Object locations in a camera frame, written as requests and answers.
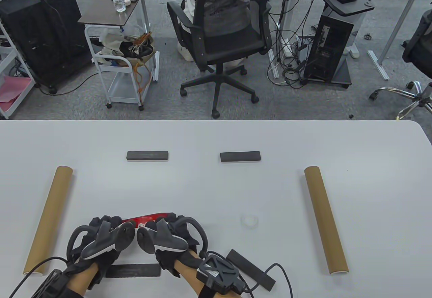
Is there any beige bag with cables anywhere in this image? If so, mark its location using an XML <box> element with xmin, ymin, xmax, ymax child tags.
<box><xmin>101</xmin><ymin>31</ymin><xmax>156</xmax><ymax>67</ymax></box>

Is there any white metal rack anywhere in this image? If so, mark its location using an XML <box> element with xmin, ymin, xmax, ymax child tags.
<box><xmin>0</xmin><ymin>18</ymin><xmax>36</xmax><ymax>119</ymax></box>

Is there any person's right forearm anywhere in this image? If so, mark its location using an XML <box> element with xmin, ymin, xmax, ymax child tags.
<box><xmin>172</xmin><ymin>249</ymin><xmax>242</xmax><ymax>298</ymax></box>

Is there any white rolling cart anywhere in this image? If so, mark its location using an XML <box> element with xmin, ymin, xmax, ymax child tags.
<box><xmin>84</xmin><ymin>24</ymin><xmax>160</xmax><ymax>111</ymax></box>

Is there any silver metal pole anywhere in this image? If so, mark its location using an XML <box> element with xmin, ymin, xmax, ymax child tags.
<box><xmin>135</xmin><ymin>0</ymin><xmax>159</xmax><ymax>82</ymax></box>

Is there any large black cabinet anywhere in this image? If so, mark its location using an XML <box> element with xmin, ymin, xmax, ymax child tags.
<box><xmin>0</xmin><ymin>0</ymin><xmax>93</xmax><ymax>94</ymax></box>

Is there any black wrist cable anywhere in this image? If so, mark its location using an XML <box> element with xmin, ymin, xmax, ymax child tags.
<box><xmin>8</xmin><ymin>256</ymin><xmax>68</xmax><ymax>298</ymax></box>
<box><xmin>243</xmin><ymin>263</ymin><xmax>293</xmax><ymax>298</ymax></box>

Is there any brown side table top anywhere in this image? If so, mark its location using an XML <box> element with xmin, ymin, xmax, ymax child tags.
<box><xmin>78</xmin><ymin>0</ymin><xmax>139</xmax><ymax>27</ymax></box>

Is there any black computer tower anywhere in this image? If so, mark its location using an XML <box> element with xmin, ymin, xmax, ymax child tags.
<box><xmin>304</xmin><ymin>15</ymin><xmax>354</xmax><ymax>83</ymax></box>

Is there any pink sheet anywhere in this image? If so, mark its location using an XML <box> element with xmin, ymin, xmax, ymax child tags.
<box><xmin>0</xmin><ymin>76</ymin><xmax>32</xmax><ymax>103</ymax></box>

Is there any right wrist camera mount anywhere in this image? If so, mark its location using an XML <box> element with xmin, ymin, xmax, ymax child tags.
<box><xmin>196</xmin><ymin>255</ymin><xmax>246</xmax><ymax>295</ymax></box>

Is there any person's right hand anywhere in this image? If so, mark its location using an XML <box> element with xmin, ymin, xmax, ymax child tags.
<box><xmin>137</xmin><ymin>214</ymin><xmax>208</xmax><ymax>278</ymax></box>

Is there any white desk leg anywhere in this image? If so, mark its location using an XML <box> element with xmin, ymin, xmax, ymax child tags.
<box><xmin>367</xmin><ymin>0</ymin><xmax>429</xmax><ymax>81</ymax></box>

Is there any black mesh office chair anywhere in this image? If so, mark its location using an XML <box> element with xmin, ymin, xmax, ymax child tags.
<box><xmin>166</xmin><ymin>0</ymin><xmax>278</xmax><ymax>119</ymax></box>

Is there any chrome chair base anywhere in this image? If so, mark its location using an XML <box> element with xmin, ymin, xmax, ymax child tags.
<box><xmin>369</xmin><ymin>80</ymin><xmax>432</xmax><ymax>120</ymax></box>

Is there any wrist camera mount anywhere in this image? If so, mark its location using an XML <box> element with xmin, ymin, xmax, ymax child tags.
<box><xmin>196</xmin><ymin>255</ymin><xmax>246</xmax><ymax>295</ymax></box>
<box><xmin>32</xmin><ymin>268</ymin><xmax>70</xmax><ymax>298</ymax></box>

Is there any person's left forearm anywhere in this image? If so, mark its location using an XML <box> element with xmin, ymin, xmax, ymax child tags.
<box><xmin>66</xmin><ymin>264</ymin><xmax>100</xmax><ymax>298</ymax></box>

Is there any person's left hand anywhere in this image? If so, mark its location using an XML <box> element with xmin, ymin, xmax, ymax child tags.
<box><xmin>66</xmin><ymin>215</ymin><xmax>136</xmax><ymax>291</ymax></box>

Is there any brown cardboard mailing tube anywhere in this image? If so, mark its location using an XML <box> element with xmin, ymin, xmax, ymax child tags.
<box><xmin>304</xmin><ymin>166</ymin><xmax>349</xmax><ymax>275</ymax></box>
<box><xmin>22</xmin><ymin>166</ymin><xmax>74</xmax><ymax>276</ymax></box>

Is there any tangle of black cables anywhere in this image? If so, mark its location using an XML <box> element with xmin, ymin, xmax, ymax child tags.
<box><xmin>267</xmin><ymin>0</ymin><xmax>324</xmax><ymax>89</ymax></box>

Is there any black floor cable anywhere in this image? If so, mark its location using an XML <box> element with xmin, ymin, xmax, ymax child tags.
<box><xmin>39</xmin><ymin>72</ymin><xmax>98</xmax><ymax>96</ymax></box>

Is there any black handheld controller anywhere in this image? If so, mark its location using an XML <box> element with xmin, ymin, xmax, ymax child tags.
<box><xmin>67</xmin><ymin>220</ymin><xmax>135</xmax><ymax>260</ymax></box>
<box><xmin>137</xmin><ymin>218</ymin><xmax>208</xmax><ymax>255</ymax></box>

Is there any black padded chair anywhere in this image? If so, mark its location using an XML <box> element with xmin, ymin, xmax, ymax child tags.
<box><xmin>402</xmin><ymin>9</ymin><xmax>432</xmax><ymax>75</ymax></box>

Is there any red cartoon face poster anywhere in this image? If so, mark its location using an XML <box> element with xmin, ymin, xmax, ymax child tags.
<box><xmin>122</xmin><ymin>212</ymin><xmax>177</xmax><ymax>228</ymax></box>

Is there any black rectangular weight bar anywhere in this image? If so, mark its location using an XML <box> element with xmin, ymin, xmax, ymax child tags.
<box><xmin>220</xmin><ymin>151</ymin><xmax>262</xmax><ymax>163</ymax></box>
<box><xmin>226</xmin><ymin>249</ymin><xmax>276</xmax><ymax>292</ymax></box>
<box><xmin>105</xmin><ymin>263</ymin><xmax>161</xmax><ymax>279</ymax></box>
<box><xmin>126</xmin><ymin>151</ymin><xmax>169</xmax><ymax>162</ymax></box>

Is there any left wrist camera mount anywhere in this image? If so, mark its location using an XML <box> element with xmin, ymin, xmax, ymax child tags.
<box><xmin>32</xmin><ymin>268</ymin><xmax>70</xmax><ymax>298</ymax></box>

